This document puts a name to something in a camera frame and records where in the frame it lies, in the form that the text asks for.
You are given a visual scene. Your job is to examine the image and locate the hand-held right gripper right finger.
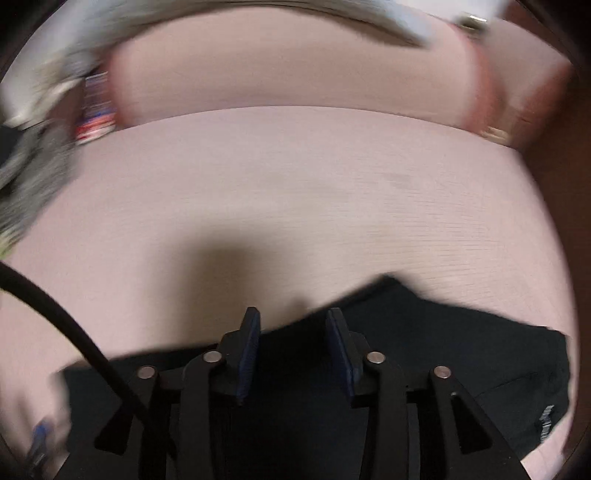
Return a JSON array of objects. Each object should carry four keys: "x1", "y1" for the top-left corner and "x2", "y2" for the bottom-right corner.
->
[{"x1": 326, "y1": 308, "x2": 518, "y2": 480}]

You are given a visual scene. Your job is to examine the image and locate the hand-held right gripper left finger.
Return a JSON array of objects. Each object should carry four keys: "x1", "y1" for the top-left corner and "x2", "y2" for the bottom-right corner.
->
[{"x1": 95, "y1": 306, "x2": 262, "y2": 480}]

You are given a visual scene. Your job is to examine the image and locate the black pants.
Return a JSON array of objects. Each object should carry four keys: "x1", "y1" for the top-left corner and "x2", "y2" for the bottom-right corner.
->
[{"x1": 60, "y1": 275, "x2": 573, "y2": 480}]

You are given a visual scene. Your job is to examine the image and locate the pink sofa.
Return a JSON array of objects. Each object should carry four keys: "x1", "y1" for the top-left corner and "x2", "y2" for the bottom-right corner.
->
[{"x1": 0, "y1": 9, "x2": 583, "y2": 480}]

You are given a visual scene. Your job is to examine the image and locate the grey patterned cloth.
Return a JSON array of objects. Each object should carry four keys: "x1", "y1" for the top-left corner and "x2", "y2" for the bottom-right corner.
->
[{"x1": 0, "y1": 122, "x2": 77, "y2": 259}]

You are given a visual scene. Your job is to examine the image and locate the red and blue printed packet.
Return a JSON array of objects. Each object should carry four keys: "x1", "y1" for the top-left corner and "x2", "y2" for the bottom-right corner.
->
[{"x1": 74, "y1": 69, "x2": 117, "y2": 146}]

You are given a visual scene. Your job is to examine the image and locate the white cloth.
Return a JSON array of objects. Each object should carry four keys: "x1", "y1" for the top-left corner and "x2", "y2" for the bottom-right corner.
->
[{"x1": 9, "y1": 0, "x2": 509, "y2": 125}]

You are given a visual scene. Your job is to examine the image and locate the black cable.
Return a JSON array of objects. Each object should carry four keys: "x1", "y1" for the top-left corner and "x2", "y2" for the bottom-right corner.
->
[{"x1": 0, "y1": 262, "x2": 178, "y2": 462}]

